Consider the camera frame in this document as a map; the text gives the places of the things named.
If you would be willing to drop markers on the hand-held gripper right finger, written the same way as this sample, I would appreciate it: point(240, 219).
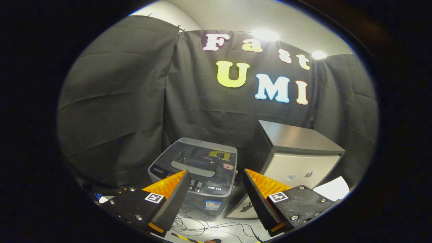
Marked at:
point(260, 202)

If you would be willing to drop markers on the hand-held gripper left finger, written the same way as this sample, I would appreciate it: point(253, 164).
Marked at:
point(175, 199)

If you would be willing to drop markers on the grey washing machine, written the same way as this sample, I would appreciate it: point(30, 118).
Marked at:
point(197, 210)

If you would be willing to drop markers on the dark washing machine lid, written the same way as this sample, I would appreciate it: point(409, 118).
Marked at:
point(202, 162)

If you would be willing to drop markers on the beige cabinet with black top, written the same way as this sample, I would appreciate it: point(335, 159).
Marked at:
point(297, 165)

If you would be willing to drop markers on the white flat board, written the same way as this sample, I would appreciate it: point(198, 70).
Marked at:
point(332, 189)

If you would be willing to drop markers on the ceiling light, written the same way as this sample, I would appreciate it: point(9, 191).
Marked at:
point(319, 54)
point(265, 34)

